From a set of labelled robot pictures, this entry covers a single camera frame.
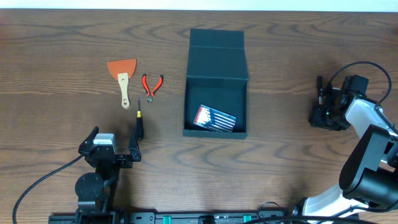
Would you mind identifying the black open gift box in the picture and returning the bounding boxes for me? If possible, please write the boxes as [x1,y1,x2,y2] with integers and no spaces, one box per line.
[182,29,249,139]

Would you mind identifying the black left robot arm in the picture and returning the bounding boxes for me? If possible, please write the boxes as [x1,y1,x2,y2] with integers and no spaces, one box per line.
[75,126,142,217]

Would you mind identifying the red black cutting pliers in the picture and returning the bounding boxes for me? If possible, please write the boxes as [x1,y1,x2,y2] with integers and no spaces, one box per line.
[141,73,164,104]

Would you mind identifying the blue drill bit case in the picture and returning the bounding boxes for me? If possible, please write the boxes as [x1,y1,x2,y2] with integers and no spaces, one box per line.
[193,105,236,133]

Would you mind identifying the red scraper wooden handle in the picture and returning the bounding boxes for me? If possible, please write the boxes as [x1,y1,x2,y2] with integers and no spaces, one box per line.
[107,58,137,110]

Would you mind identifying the small black handled hammer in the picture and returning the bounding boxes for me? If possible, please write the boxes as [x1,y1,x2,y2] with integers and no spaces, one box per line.
[317,76,323,105]

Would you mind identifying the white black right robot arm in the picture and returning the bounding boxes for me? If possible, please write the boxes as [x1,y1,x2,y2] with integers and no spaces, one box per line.
[293,75,397,217]

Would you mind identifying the black yellow screwdriver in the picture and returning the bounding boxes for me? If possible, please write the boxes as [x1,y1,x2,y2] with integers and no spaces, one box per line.
[136,98,144,140]

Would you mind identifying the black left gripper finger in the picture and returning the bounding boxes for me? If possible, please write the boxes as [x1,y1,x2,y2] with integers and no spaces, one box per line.
[83,126,99,146]
[128,128,140,155]

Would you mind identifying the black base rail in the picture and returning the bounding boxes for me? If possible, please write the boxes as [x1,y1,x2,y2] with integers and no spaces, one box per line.
[48,209,287,224]

